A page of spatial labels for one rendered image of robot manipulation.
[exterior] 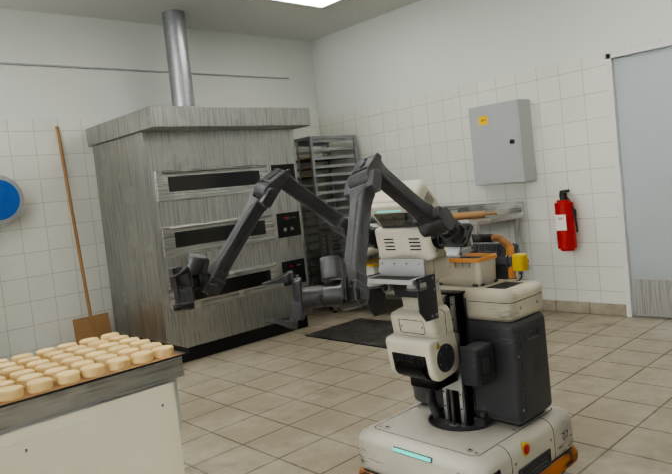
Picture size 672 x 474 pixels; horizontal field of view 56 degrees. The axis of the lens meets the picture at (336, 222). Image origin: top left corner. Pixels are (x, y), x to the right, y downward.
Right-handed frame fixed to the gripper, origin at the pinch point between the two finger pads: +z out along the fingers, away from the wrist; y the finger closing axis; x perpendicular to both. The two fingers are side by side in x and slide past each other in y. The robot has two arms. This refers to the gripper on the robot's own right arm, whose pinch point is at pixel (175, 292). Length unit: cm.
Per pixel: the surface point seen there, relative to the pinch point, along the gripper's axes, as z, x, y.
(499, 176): -365, 183, 16
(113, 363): 57, 2, -6
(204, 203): -322, -67, 24
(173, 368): 45.2, 11.1, -12.0
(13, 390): 72, -13, -6
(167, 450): 49, 8, -30
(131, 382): 53, 3, -12
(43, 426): 68, -10, -15
